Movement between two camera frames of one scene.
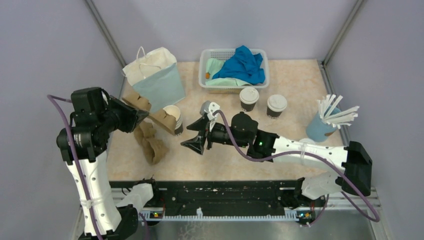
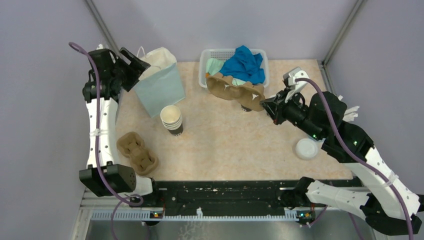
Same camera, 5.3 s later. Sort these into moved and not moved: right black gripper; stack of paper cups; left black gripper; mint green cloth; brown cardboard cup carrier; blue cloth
Moved: right black gripper; left black gripper; brown cardboard cup carrier
Not moved: mint green cloth; stack of paper cups; blue cloth
